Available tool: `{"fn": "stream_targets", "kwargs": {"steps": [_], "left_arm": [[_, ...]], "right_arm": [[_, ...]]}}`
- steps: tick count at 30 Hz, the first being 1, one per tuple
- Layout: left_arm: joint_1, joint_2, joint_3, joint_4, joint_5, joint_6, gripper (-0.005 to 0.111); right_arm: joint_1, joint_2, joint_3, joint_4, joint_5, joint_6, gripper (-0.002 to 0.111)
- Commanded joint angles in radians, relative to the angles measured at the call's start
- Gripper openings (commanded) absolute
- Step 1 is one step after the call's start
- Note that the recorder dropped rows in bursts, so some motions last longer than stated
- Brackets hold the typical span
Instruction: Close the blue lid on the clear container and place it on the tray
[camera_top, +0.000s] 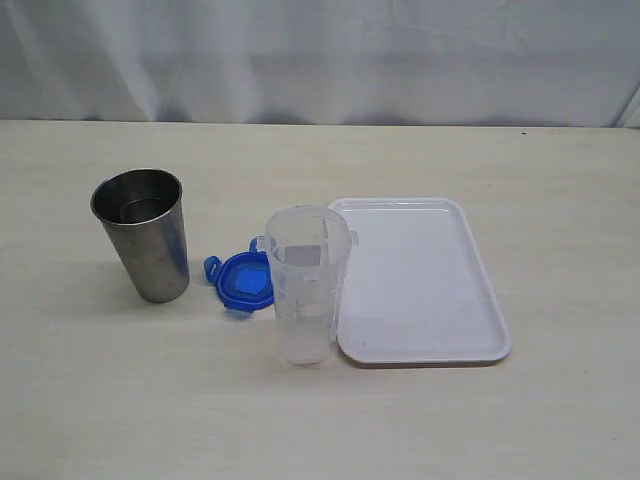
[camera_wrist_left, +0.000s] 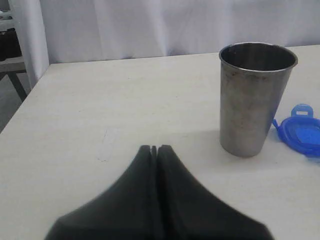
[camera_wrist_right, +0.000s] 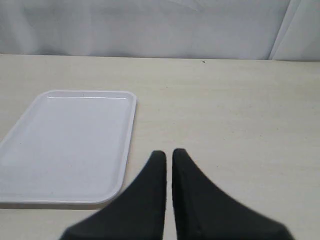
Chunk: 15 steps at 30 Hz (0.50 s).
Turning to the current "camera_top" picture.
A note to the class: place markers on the stainless steel cup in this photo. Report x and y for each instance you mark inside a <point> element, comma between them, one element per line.
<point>141,213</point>

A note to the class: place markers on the blue plastic lid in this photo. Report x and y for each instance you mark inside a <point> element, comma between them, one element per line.
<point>243,281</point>

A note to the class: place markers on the white plastic tray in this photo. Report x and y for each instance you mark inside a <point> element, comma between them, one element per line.
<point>416,292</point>

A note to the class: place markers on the white backdrop curtain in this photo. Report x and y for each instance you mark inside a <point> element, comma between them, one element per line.
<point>539,63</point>

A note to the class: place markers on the clear plastic tall container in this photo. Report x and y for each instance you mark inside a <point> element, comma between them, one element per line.
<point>308,249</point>

